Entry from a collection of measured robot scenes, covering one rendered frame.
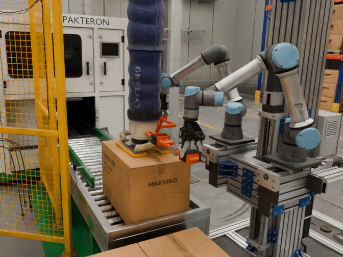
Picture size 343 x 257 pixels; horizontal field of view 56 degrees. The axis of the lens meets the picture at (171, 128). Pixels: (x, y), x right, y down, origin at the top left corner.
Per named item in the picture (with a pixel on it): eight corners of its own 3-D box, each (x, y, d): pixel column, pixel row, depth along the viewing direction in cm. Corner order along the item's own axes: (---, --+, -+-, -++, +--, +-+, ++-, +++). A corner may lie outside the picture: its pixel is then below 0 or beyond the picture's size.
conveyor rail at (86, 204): (47, 150, 385) (46, 134, 381) (51, 150, 387) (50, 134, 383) (106, 261, 188) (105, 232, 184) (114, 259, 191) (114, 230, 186)
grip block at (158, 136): (149, 143, 199) (150, 133, 198) (164, 141, 204) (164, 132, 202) (155, 146, 192) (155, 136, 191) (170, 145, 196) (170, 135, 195)
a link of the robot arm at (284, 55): (313, 139, 173) (286, 39, 161) (325, 148, 158) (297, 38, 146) (291, 146, 174) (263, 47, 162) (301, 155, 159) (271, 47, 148)
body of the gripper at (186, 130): (191, 137, 173) (192, 114, 170) (199, 141, 166) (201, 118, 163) (178, 138, 170) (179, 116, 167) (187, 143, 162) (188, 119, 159)
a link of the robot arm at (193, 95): (202, 87, 157) (184, 87, 157) (201, 110, 159) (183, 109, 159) (201, 86, 164) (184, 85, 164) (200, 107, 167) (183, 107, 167)
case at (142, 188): (102, 191, 245) (101, 140, 236) (151, 183, 263) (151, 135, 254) (130, 231, 194) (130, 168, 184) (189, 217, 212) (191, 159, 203)
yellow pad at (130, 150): (115, 144, 230) (115, 136, 228) (128, 142, 234) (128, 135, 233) (132, 158, 200) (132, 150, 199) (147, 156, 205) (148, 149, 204)
